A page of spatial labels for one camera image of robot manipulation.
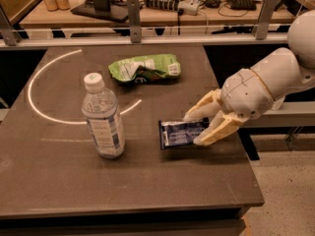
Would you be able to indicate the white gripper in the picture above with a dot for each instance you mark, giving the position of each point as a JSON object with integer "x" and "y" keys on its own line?
{"x": 246, "y": 92}

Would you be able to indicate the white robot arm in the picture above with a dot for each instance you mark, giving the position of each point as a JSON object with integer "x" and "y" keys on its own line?
{"x": 292, "y": 69}

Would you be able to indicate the power strip with plugs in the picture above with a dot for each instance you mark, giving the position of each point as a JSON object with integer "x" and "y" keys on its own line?
{"x": 190, "y": 8}

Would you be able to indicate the metal bracket post left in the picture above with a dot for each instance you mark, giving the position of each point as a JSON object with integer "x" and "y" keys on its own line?
{"x": 9, "y": 35}

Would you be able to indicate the horizontal metal rail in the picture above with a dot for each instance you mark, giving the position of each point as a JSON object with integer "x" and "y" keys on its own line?
{"x": 213, "y": 39}

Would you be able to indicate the wooden workbench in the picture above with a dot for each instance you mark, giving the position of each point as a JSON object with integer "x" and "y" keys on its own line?
{"x": 40, "y": 18}

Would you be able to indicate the metal bracket post right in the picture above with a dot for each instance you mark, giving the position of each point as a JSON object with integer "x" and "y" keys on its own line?
{"x": 261, "y": 29}

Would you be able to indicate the clear plastic water bottle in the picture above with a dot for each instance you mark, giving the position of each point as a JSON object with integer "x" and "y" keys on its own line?
{"x": 101, "y": 110}

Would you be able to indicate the black device on bench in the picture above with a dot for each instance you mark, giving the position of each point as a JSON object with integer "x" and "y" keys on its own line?
{"x": 249, "y": 5}

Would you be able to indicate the metal bracket post centre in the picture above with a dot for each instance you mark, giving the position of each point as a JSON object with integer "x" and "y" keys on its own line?
{"x": 134, "y": 20}

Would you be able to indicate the blue rxbar blueberry wrapper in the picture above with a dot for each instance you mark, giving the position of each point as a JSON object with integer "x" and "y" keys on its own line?
{"x": 174, "y": 134}

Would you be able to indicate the black monitor stand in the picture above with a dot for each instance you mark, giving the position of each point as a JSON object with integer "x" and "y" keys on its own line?
{"x": 101, "y": 9}

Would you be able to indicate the metal bracket post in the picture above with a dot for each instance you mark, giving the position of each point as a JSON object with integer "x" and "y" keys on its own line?
{"x": 134, "y": 20}
{"x": 261, "y": 29}
{"x": 9, "y": 35}

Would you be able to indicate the green chip bag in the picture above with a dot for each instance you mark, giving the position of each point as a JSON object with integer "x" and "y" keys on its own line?
{"x": 145, "y": 69}

